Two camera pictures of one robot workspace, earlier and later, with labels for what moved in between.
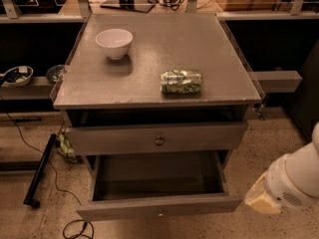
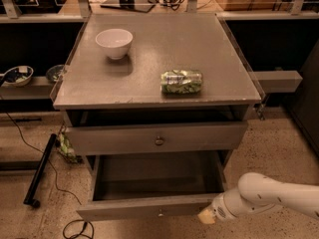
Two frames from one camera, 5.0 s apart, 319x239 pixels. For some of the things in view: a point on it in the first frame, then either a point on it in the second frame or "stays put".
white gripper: (281, 182) to (219, 207)
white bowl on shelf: (17, 76) stays put
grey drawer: (158, 184) stays put
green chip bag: (180, 82) stays put
